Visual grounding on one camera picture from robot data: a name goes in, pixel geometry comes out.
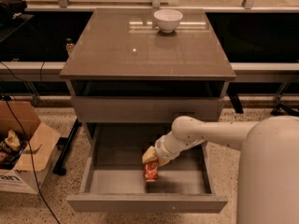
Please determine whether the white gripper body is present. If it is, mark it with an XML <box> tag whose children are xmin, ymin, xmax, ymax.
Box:
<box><xmin>154</xmin><ymin>132</ymin><xmax>203</xmax><ymax>161</ymax></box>

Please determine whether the red coke can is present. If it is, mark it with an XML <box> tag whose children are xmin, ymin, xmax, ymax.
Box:
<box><xmin>144</xmin><ymin>161</ymin><xmax>159</xmax><ymax>182</ymax></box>

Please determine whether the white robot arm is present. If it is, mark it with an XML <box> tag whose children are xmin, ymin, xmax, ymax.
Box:
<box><xmin>142</xmin><ymin>116</ymin><xmax>299</xmax><ymax>224</ymax></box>

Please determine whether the open grey middle drawer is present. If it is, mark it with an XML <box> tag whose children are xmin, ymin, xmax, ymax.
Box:
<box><xmin>67</xmin><ymin>123</ymin><xmax>227</xmax><ymax>213</ymax></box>

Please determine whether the grey drawer cabinet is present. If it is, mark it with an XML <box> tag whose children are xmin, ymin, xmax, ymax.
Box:
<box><xmin>61</xmin><ymin>8</ymin><xmax>235</xmax><ymax>139</ymax></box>

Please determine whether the closed grey top drawer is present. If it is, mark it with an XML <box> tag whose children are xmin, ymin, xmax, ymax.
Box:
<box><xmin>71</xmin><ymin>96</ymin><xmax>224</xmax><ymax>123</ymax></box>

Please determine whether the open cardboard box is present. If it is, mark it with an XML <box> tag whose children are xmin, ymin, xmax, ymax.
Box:
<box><xmin>0</xmin><ymin>101</ymin><xmax>61</xmax><ymax>194</ymax></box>

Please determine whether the white ceramic bowl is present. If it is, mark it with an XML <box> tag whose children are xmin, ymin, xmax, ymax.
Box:
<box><xmin>153</xmin><ymin>9</ymin><xmax>183</xmax><ymax>33</ymax></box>

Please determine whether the small bottle behind cabinet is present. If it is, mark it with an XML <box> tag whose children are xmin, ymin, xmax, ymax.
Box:
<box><xmin>65</xmin><ymin>38</ymin><xmax>75</xmax><ymax>54</ymax></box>

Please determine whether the snack bag in box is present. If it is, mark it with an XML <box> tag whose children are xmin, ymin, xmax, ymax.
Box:
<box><xmin>0</xmin><ymin>130</ymin><xmax>26</xmax><ymax>169</ymax></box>

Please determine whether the black bag on shelf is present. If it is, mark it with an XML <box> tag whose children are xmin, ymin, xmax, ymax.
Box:
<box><xmin>0</xmin><ymin>0</ymin><xmax>27</xmax><ymax>26</ymax></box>

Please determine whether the black cable on floor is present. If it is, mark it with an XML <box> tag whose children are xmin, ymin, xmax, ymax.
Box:
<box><xmin>0</xmin><ymin>93</ymin><xmax>62</xmax><ymax>224</ymax></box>

